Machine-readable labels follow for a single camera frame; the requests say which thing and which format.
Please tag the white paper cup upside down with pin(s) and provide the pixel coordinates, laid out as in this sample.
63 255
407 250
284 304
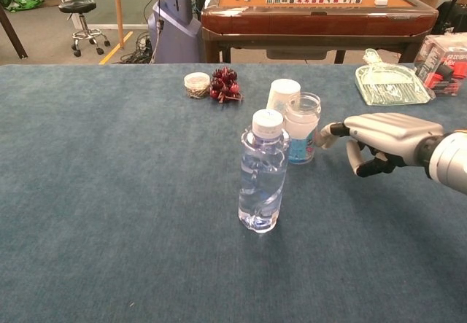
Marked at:
281 95

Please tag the clear water bottle white cap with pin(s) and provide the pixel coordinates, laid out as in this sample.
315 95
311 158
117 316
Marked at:
261 177

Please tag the single white mahjong tile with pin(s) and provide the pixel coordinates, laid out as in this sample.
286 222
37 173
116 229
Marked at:
380 2

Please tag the clear green plastic dustpan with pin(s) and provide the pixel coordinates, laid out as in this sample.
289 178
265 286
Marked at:
368 95

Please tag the clear box with red parts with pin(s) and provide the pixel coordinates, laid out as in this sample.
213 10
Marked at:
443 71

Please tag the wooden pole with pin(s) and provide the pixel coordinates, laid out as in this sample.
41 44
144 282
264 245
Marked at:
118 9

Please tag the blue table cloth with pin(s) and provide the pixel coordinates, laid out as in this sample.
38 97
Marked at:
109 191

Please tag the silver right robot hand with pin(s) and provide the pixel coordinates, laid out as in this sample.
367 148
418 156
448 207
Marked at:
386 130

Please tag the clear plastic cup blue label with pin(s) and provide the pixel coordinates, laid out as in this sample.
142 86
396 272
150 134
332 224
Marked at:
303 133

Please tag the brown mahjong table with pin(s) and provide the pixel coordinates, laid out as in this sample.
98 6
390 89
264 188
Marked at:
310 24

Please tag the dark table leg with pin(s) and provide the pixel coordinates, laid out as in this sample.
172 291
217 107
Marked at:
12 35

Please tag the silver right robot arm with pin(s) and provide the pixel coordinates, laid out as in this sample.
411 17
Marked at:
452 159

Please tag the black swivel stool chrome base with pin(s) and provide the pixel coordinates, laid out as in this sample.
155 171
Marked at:
78 6

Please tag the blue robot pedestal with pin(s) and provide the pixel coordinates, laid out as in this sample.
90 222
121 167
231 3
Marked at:
171 24

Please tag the small round white container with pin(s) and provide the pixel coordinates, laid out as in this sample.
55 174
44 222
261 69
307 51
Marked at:
197 84

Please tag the dark red grape bunch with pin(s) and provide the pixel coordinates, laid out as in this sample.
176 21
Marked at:
222 84

